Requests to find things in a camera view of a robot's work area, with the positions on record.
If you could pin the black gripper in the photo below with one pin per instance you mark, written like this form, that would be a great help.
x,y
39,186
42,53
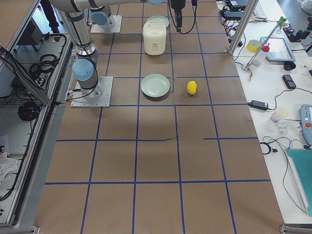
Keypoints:
x,y
177,5

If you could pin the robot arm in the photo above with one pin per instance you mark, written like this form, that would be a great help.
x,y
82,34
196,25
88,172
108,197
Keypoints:
x,y
73,13
102,16

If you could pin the left green plate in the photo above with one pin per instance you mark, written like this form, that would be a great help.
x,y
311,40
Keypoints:
x,y
162,19

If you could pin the green plate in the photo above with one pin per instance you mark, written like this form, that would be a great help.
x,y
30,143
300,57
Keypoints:
x,y
162,19
155,85

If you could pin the yellow potato toy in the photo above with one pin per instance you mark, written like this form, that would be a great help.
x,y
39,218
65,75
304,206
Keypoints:
x,y
191,87

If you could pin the right green plate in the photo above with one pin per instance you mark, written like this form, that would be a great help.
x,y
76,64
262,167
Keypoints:
x,y
155,85

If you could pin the yellow tape roll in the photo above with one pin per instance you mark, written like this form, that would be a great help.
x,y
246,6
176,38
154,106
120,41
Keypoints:
x,y
253,46

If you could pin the red cap squeeze bottle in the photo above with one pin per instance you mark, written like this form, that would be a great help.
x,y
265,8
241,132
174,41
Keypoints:
x,y
261,55

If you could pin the blue teach pendant tablet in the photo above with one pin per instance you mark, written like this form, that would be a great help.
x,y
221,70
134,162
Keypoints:
x,y
279,50

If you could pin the black power adapter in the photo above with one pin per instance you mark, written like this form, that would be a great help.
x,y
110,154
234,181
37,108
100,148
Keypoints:
x,y
258,105

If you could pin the black phone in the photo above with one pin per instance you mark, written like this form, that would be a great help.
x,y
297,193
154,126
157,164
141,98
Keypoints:
x,y
289,82

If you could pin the aluminium frame post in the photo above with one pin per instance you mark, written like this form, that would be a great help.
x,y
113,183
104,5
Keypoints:
x,y
242,25

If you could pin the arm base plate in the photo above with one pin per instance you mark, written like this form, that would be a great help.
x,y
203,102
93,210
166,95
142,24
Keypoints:
x,y
99,97
96,29

